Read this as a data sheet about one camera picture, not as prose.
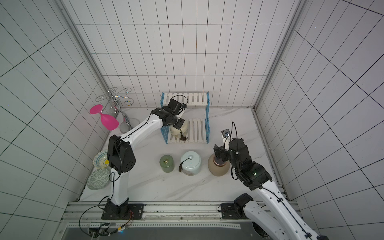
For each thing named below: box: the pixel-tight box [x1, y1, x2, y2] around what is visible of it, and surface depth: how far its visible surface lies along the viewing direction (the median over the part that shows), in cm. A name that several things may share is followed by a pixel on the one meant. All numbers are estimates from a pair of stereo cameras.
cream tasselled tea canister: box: [169, 120, 189, 143], surface depth 96 cm
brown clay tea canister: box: [208, 153, 231, 177], surface depth 79 cm
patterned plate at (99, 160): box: [93, 150, 109, 168], surface depth 91 cm
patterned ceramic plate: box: [86, 168, 110, 191], surface depth 83 cm
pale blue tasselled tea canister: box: [178, 151, 202, 176], surface depth 81 cm
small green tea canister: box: [159, 154, 175, 173], surface depth 83 cm
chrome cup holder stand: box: [95, 87, 140, 134], surface depth 92 cm
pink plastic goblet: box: [89, 104, 119, 131], surface depth 87 cm
